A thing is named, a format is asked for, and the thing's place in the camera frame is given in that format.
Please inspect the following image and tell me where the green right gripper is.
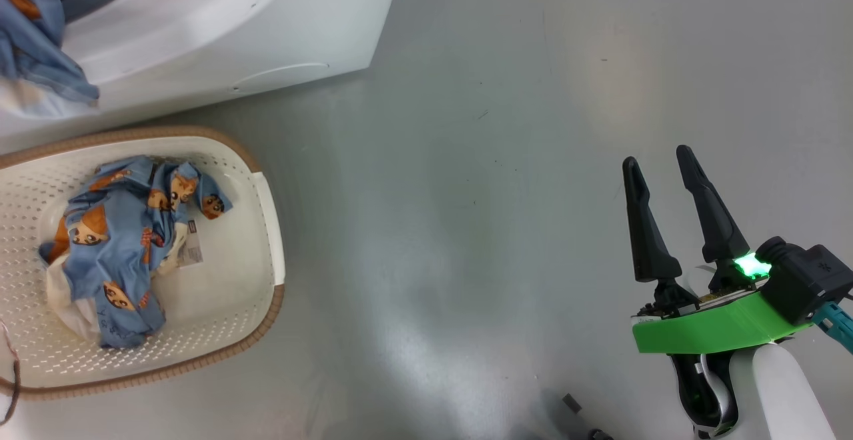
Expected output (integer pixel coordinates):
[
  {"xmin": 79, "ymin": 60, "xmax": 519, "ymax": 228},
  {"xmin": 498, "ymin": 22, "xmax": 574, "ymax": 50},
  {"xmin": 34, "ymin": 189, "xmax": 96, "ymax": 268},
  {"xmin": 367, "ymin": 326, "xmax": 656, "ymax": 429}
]
[{"xmin": 622, "ymin": 145, "xmax": 810, "ymax": 354}]

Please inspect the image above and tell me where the blue cartoon print garment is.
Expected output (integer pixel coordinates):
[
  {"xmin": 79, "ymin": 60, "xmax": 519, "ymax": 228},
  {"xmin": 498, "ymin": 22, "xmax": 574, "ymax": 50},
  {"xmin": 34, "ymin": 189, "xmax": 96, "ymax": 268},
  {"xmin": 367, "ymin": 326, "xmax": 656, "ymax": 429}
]
[
  {"xmin": 38, "ymin": 155, "xmax": 233, "ymax": 349},
  {"xmin": 0, "ymin": 0, "xmax": 101, "ymax": 117}
]

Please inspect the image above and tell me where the white front-load washing machine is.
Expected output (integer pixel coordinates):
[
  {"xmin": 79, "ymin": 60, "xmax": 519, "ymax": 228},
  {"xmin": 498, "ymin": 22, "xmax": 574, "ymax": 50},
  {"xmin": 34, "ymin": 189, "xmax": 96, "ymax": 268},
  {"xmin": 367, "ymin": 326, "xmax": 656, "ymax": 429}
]
[{"xmin": 0, "ymin": 0, "xmax": 405, "ymax": 154}]

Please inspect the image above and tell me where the round white filter cover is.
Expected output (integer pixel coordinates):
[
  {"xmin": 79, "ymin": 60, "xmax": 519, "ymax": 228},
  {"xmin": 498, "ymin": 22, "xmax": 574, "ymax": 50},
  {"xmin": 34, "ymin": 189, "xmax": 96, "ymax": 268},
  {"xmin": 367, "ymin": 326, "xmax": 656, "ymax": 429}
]
[{"xmin": 230, "ymin": 62, "xmax": 331, "ymax": 94}]

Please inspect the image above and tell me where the cream perforated laundry basket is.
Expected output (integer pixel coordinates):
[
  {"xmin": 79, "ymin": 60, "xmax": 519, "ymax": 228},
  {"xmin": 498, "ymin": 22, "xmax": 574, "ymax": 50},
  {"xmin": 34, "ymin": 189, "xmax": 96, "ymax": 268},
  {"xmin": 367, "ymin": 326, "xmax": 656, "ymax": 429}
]
[{"xmin": 0, "ymin": 125, "xmax": 286, "ymax": 401}]

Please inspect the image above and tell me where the basket product label sticker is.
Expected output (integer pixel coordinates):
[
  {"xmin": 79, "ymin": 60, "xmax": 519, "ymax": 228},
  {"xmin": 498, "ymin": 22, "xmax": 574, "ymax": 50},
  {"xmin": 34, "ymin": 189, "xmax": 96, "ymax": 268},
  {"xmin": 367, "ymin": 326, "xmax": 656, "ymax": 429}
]
[{"xmin": 180, "ymin": 220, "xmax": 204, "ymax": 267}]

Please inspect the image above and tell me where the teal cable connector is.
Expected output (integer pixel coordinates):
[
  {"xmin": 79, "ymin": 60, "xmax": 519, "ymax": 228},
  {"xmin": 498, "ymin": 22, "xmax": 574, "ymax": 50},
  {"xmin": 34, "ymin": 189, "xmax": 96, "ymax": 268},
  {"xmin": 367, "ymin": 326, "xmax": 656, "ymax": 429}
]
[{"xmin": 812, "ymin": 301, "xmax": 853, "ymax": 354}]

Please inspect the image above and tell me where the thin left arm cable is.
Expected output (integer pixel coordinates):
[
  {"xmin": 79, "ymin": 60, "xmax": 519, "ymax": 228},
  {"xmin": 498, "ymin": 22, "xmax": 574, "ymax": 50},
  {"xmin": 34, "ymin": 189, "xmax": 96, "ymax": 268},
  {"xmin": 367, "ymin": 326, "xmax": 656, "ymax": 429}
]
[{"xmin": 0, "ymin": 320, "xmax": 22, "ymax": 427}]

